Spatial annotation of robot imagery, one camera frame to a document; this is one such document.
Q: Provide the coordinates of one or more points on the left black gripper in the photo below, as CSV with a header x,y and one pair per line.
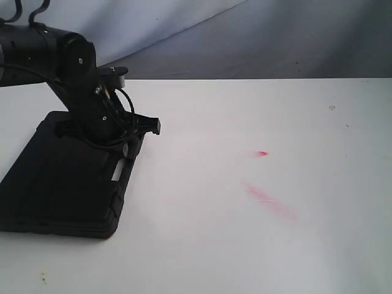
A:
x,y
106,119

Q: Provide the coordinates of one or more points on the black plastic tool case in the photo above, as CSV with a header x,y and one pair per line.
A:
x,y
62,186

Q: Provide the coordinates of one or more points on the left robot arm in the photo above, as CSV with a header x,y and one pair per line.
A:
x,y
66,62

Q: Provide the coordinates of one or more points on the white backdrop cloth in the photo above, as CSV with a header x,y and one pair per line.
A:
x,y
233,39

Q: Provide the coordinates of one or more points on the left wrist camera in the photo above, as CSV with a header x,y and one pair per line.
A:
x,y
113,77

